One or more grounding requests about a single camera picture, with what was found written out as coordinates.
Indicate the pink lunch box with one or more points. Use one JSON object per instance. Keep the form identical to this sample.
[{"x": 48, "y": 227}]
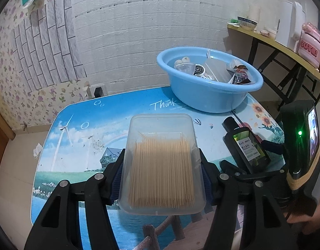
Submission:
[{"x": 309, "y": 44}]

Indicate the crumpled paper on floor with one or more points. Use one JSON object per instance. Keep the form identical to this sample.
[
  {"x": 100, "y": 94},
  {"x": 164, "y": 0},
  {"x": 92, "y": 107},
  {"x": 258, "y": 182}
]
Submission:
[{"x": 37, "y": 150}]

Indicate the clear glass bowl in basin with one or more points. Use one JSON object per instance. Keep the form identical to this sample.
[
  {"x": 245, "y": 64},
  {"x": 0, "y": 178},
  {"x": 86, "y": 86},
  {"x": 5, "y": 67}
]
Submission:
[{"x": 188, "y": 68}]

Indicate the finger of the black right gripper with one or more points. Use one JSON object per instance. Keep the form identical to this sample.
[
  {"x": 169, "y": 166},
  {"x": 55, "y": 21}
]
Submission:
[{"x": 276, "y": 148}]

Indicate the light blue plastic basin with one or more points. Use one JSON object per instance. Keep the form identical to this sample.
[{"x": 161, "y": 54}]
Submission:
[{"x": 202, "y": 94}]

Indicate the wooden side table black legs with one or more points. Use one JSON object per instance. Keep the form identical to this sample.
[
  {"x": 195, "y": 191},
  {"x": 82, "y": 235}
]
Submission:
[{"x": 283, "y": 71}]

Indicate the clear toothpick box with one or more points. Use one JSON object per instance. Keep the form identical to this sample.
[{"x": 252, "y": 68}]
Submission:
[{"x": 162, "y": 172}]

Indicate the round black white tin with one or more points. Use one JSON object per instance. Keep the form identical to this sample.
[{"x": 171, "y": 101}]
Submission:
[{"x": 199, "y": 70}]

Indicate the dark snack packet in basin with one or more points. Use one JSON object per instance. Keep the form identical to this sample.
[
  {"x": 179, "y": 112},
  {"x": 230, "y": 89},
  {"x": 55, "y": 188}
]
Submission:
[{"x": 240, "y": 74}]

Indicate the black lotion bottle green label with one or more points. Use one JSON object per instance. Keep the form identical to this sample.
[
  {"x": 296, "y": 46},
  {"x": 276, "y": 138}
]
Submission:
[{"x": 244, "y": 147}]

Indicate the white electric kettle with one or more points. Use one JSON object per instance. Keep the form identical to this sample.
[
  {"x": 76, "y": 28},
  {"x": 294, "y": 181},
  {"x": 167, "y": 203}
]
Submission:
[{"x": 289, "y": 27}]

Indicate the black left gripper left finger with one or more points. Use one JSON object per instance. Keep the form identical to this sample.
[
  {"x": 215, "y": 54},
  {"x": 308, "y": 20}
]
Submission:
[{"x": 57, "y": 225}]

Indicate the black plug in socket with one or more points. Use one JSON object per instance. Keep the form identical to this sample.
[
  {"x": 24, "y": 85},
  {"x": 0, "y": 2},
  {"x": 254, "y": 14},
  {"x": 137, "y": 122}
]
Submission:
[{"x": 98, "y": 92}]

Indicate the ceramic bowl on shelf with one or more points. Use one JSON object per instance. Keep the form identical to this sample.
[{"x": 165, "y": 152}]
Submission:
[{"x": 247, "y": 23}]

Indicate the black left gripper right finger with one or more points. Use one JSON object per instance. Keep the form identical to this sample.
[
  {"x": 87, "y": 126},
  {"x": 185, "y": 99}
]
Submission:
[{"x": 262, "y": 195}]

